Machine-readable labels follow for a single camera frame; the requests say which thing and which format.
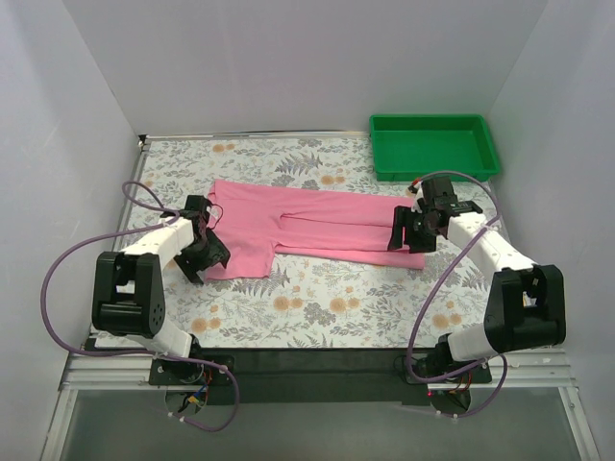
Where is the aluminium frame rail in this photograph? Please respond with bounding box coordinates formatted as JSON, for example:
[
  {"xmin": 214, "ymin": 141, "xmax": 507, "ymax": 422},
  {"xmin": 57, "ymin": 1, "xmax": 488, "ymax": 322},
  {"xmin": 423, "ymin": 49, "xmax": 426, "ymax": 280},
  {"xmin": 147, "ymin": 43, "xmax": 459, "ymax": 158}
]
[{"xmin": 42, "ymin": 348, "xmax": 600, "ymax": 460}]

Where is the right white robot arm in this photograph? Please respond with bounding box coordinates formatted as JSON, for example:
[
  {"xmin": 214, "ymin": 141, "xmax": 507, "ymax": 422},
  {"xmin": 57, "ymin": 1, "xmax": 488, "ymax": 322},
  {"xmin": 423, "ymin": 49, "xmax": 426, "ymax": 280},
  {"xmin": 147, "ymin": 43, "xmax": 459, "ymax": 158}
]
[{"xmin": 388, "ymin": 171, "xmax": 567, "ymax": 382}]

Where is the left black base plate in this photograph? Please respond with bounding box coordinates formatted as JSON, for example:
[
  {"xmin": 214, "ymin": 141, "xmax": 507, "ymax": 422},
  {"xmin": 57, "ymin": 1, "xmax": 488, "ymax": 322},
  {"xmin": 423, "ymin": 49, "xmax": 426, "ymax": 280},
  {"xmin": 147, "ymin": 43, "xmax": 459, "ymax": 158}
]
[{"xmin": 148, "ymin": 354, "xmax": 234, "ymax": 386}]

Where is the green plastic bin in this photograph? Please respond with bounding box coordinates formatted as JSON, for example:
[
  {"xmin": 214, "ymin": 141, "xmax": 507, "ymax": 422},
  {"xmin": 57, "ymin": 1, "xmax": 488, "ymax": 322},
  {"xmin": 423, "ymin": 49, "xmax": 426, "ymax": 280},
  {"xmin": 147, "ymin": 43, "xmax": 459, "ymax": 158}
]
[{"xmin": 369, "ymin": 114, "xmax": 501, "ymax": 182}]

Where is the floral patterned table mat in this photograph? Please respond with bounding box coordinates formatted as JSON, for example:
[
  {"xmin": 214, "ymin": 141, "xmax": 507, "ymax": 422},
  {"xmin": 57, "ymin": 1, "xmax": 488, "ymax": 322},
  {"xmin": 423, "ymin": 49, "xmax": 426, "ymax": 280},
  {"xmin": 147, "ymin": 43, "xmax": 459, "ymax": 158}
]
[{"xmin": 139, "ymin": 136, "xmax": 489, "ymax": 348}]

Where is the pink t shirt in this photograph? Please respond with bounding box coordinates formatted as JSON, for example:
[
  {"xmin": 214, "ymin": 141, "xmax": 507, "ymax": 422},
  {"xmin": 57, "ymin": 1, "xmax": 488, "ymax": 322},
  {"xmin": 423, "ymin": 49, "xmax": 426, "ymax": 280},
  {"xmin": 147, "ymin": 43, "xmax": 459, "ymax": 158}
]
[{"xmin": 205, "ymin": 180, "xmax": 425, "ymax": 280}]

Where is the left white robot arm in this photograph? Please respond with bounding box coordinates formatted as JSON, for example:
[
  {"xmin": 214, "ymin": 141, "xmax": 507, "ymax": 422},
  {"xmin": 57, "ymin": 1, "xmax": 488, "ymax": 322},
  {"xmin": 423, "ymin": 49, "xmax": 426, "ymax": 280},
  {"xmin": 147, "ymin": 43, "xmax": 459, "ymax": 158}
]
[{"xmin": 92, "ymin": 195, "xmax": 231, "ymax": 384}]

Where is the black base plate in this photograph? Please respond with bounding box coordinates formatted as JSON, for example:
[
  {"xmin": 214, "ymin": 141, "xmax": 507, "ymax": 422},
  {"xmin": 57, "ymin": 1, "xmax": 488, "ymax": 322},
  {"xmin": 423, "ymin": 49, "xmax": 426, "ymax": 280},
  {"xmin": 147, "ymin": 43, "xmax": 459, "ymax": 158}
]
[
  {"xmin": 393, "ymin": 353, "xmax": 492, "ymax": 384},
  {"xmin": 148, "ymin": 354, "xmax": 234, "ymax": 386}
]

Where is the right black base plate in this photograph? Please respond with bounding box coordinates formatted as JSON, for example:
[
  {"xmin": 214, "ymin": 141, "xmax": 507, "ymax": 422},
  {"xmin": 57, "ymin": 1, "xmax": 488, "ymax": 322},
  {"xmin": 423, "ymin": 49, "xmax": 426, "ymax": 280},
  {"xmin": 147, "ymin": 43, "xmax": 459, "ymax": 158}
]
[{"xmin": 393, "ymin": 353, "xmax": 492, "ymax": 384}]

